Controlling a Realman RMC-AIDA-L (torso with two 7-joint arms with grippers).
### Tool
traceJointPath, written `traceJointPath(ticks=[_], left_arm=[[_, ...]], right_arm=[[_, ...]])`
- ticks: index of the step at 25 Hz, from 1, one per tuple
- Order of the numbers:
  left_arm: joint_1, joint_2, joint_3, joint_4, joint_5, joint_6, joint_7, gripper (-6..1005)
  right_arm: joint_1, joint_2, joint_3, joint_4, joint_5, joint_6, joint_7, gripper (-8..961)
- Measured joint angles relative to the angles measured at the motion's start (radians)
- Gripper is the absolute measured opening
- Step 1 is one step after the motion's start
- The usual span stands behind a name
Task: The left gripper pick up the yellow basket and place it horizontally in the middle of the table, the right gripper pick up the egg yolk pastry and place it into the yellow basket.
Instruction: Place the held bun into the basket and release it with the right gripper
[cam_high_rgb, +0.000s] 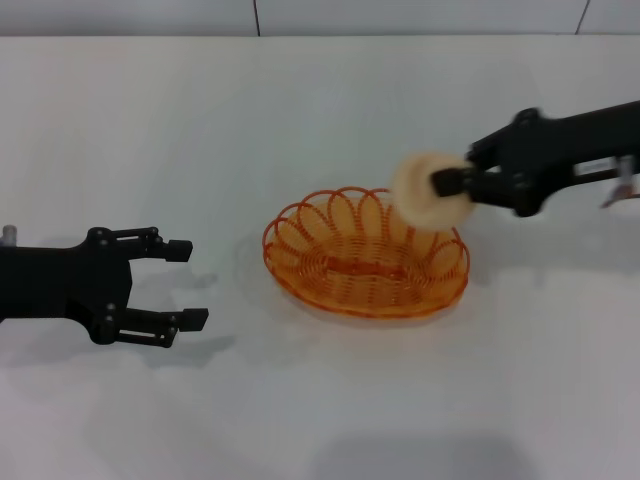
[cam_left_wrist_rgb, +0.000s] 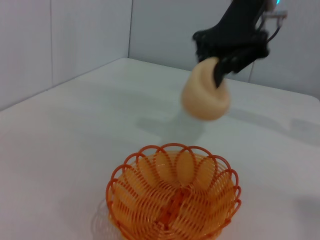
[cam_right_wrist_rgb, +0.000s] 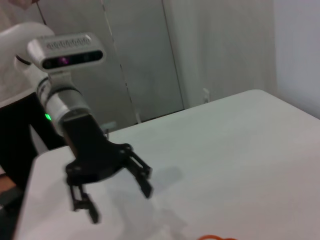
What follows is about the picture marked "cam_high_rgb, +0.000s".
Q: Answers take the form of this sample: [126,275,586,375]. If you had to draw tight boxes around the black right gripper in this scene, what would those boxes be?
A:
[432,99,640,219]

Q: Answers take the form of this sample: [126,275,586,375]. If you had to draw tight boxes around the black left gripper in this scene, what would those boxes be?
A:
[0,226,210,350]

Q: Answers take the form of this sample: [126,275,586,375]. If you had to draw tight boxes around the pale round bread bun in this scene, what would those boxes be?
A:
[391,152,477,232]

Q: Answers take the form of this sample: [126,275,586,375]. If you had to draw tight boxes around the orange woven plastic basket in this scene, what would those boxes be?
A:
[262,187,471,318]

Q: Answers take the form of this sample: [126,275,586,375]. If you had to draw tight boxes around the right wrist cable with plug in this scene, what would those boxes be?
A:
[599,154,640,209]

